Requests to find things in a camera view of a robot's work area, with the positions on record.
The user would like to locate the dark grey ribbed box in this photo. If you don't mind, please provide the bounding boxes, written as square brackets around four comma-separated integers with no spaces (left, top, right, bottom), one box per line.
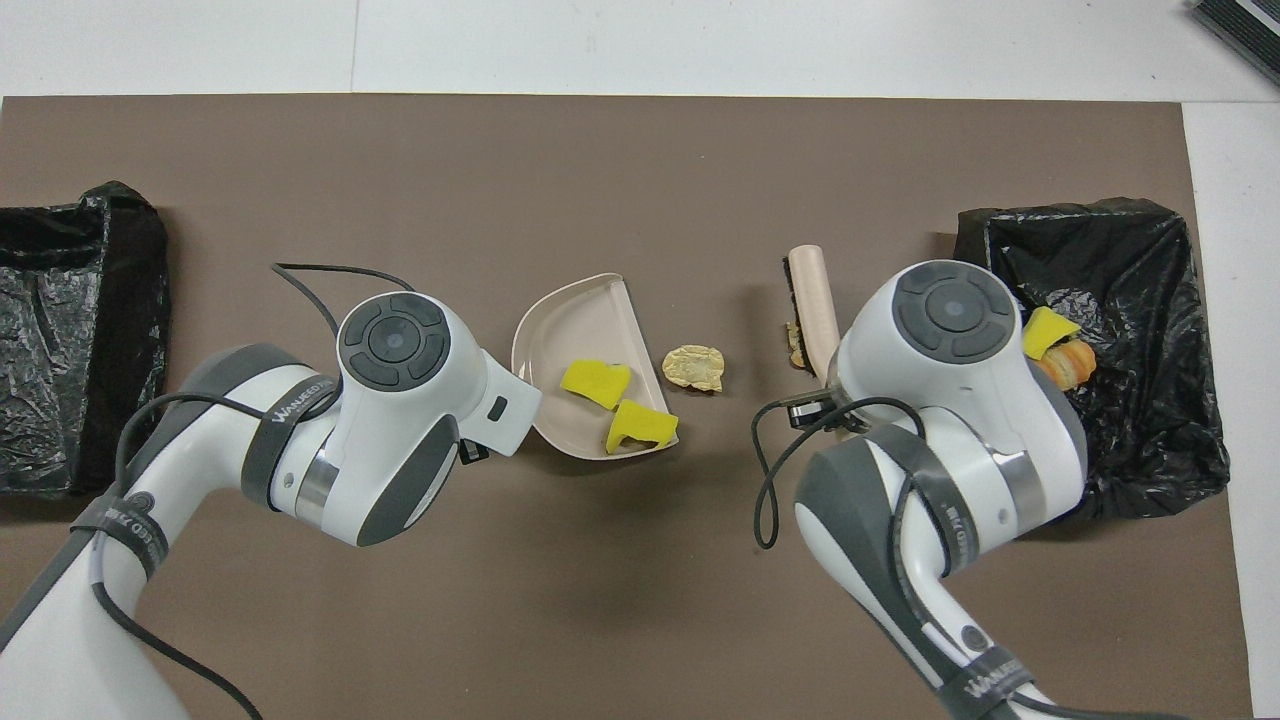
[1190,0,1280,86]

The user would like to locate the blocky yellow sponge piece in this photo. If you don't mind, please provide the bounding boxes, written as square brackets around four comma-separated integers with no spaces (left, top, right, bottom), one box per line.
[560,358,633,411]

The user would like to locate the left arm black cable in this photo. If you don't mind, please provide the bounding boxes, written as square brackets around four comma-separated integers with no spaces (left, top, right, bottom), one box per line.
[90,262,403,720]

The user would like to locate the bin lined with black bag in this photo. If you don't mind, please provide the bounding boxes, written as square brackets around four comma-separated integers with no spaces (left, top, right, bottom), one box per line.
[950,197,1231,521]
[0,180,171,496]

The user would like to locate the notched yellow sponge piece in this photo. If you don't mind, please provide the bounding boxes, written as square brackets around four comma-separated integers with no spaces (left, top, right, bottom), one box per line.
[603,400,679,456]

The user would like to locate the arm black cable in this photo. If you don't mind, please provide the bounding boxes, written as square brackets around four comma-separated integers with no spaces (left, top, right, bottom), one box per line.
[90,262,403,720]
[750,395,906,551]

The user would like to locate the pale bread chunk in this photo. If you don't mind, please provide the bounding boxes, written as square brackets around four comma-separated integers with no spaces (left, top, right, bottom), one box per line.
[662,345,727,395]

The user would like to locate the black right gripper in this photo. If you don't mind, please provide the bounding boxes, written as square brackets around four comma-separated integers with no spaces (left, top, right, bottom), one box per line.
[785,393,845,431]

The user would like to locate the beige hand brush black bristles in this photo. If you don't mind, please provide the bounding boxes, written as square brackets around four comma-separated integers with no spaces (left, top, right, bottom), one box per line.
[782,245,848,388]

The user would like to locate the brown table mat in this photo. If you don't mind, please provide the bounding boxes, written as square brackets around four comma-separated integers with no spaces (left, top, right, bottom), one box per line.
[0,94,1257,720]

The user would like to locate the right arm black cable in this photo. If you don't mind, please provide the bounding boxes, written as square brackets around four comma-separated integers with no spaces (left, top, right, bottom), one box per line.
[750,395,906,551]

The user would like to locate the beige plastic dustpan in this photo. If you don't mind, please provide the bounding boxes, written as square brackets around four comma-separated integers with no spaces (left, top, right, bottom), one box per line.
[510,272,681,463]

